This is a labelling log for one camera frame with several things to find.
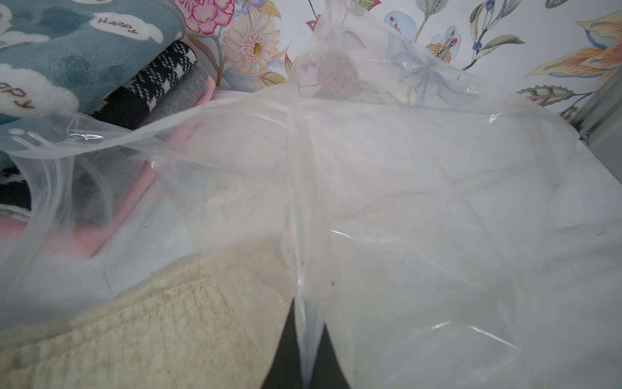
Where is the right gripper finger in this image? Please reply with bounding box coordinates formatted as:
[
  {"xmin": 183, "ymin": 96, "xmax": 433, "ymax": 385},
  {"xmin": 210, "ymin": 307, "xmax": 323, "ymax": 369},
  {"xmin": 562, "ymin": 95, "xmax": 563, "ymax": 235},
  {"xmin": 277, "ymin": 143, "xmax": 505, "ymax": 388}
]
[{"xmin": 261, "ymin": 301, "xmax": 350, "ymax": 389}]

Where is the cream blanket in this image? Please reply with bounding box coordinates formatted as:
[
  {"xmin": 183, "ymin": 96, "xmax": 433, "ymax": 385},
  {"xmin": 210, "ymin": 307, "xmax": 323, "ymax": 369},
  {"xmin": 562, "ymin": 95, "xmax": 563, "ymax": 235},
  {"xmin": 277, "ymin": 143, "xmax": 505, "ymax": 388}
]
[{"xmin": 1, "ymin": 240, "xmax": 293, "ymax": 388}]

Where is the clear plastic vacuum bag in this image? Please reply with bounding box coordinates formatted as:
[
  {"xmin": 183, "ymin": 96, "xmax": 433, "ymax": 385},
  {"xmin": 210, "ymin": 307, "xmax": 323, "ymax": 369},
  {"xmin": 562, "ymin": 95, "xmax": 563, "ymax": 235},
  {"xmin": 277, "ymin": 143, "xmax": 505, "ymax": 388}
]
[{"xmin": 1, "ymin": 1, "xmax": 621, "ymax": 388}]

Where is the pink blanket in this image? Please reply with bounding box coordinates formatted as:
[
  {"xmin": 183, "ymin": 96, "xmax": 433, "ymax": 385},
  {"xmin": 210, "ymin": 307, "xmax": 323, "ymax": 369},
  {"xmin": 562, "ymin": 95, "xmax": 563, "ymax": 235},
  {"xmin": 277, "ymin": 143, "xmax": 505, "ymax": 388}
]
[{"xmin": 1, "ymin": 76, "xmax": 215, "ymax": 258}]

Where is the black white patterned blanket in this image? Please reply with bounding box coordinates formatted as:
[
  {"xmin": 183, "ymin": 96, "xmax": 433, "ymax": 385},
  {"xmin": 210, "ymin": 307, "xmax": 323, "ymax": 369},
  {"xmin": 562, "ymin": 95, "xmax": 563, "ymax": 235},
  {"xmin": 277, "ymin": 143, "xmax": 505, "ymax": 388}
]
[{"xmin": 1, "ymin": 41, "xmax": 198, "ymax": 221}]

